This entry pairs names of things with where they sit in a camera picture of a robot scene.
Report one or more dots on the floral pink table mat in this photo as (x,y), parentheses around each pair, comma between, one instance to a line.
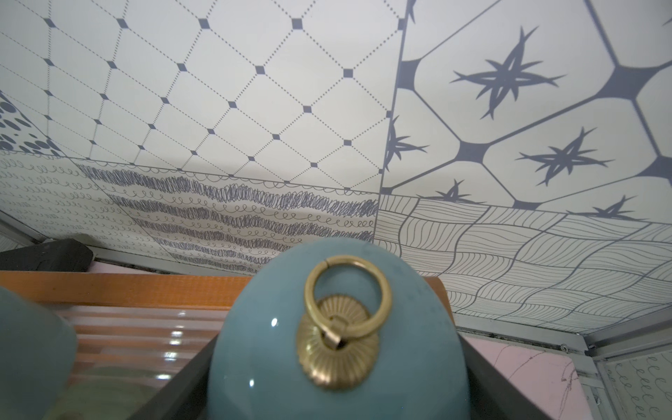
(525,367)

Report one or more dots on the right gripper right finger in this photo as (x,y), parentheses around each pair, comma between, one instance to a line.
(492,396)

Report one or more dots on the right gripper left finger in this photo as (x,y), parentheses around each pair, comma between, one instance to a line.
(186,395)

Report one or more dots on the wooden three-tier shelf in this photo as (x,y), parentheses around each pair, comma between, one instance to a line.
(65,292)

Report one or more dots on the black plastic case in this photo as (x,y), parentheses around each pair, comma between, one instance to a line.
(67,255)

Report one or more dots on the blue canister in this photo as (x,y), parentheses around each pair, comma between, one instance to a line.
(38,350)
(338,329)

